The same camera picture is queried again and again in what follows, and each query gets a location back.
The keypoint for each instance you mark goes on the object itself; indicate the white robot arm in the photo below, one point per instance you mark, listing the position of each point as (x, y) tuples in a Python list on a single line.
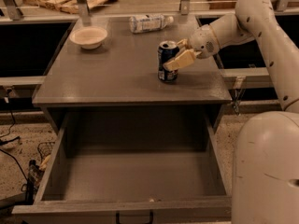
[(265, 173)]

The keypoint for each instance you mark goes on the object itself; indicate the clear plastic water bottle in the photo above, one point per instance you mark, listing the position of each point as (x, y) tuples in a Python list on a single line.
[(148, 23)]

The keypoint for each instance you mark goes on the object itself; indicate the white ceramic bowl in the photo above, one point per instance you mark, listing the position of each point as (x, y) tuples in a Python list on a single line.
[(90, 37)]

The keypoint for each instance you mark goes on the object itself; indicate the grey cabinet with countertop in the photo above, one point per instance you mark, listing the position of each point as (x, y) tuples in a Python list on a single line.
[(124, 71)]

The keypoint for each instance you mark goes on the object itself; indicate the black drawer handle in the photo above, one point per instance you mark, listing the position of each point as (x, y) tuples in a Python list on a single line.
[(122, 218)]

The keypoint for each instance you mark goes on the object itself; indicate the blue pepsi can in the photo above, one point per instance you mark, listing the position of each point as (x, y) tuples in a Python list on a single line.
[(166, 51)]

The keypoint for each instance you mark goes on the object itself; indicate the metal railing frame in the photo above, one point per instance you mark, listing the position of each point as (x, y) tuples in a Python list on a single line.
[(15, 11)]

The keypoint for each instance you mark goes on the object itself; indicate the black wire basket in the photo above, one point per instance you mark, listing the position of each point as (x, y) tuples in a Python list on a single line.
[(44, 149)]

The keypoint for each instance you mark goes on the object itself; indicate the open grey top drawer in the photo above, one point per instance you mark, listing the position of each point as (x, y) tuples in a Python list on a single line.
[(107, 162)]

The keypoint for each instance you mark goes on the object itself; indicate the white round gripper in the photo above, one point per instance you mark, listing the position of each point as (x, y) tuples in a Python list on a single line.
[(202, 43)]

